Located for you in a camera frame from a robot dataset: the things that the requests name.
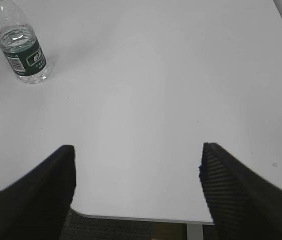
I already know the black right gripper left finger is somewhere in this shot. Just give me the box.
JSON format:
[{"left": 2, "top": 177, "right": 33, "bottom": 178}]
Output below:
[{"left": 0, "top": 145, "right": 77, "bottom": 240}]

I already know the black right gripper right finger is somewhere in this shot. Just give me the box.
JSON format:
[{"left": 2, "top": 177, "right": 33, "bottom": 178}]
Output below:
[{"left": 199, "top": 142, "right": 282, "bottom": 240}]

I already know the clear green-label water bottle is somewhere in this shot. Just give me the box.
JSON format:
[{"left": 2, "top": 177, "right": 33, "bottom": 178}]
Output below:
[{"left": 0, "top": 0, "right": 52, "bottom": 84}]

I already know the white table leg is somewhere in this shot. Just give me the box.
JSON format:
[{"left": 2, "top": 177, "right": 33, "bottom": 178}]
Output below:
[{"left": 186, "top": 224, "right": 204, "bottom": 240}]

